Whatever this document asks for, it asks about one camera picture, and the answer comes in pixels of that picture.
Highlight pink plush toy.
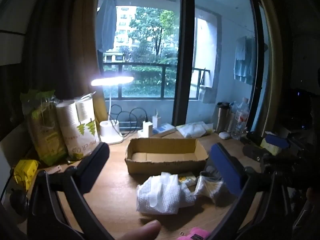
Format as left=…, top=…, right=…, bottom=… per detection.
left=176, top=226, right=211, bottom=240

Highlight balcony railing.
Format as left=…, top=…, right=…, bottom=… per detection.
left=103, top=62, right=211, bottom=99

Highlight person's left hand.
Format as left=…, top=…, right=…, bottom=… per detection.
left=117, top=219, right=162, bottom=240

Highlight hanging pale blue garment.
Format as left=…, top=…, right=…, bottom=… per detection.
left=233, top=35, right=256, bottom=85

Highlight white plastic bag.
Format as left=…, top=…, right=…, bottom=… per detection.
left=175, top=121, right=215, bottom=139

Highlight clear water bottle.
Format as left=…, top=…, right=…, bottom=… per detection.
left=231, top=98, right=251, bottom=141

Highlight dark door frame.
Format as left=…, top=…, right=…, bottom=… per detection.
left=172, top=0, right=196, bottom=128

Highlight pale yellow soft packet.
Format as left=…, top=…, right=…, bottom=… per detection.
left=260, top=138, right=282, bottom=156

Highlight cardboard box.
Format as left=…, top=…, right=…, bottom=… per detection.
left=124, top=137, right=209, bottom=176

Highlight blue and white box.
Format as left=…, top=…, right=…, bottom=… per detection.
left=152, top=123, right=176, bottom=137

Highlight hanging grey garment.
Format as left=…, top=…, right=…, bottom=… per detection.
left=96, top=0, right=118, bottom=53

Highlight black round earpiece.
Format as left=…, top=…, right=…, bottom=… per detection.
left=9, top=191, right=28, bottom=216

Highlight pack of paper cups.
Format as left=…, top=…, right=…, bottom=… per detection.
left=55, top=92, right=101, bottom=161

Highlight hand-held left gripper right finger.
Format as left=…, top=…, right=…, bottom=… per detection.
left=209, top=142, right=294, bottom=240

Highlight steel thermos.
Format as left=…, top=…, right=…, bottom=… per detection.
left=215, top=101, right=232, bottom=134

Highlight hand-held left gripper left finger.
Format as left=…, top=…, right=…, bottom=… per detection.
left=27, top=142, right=115, bottom=240

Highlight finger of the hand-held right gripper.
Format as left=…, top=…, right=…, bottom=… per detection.
left=265, top=134, right=290, bottom=150
left=242, top=144, right=266, bottom=162

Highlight dark curtain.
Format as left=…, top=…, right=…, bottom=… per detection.
left=24, top=0, right=108, bottom=130

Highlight white paper towel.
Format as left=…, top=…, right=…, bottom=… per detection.
left=136, top=172, right=196, bottom=215

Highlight white charger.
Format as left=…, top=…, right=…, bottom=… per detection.
left=142, top=121, right=153, bottom=138
left=152, top=113, right=163, bottom=128

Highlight green plastic bag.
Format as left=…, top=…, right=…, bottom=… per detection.
left=20, top=89, right=68, bottom=167

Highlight white desk lamp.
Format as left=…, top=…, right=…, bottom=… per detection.
left=90, top=76, right=134, bottom=145

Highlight black cable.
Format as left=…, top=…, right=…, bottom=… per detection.
left=109, top=104, right=151, bottom=131

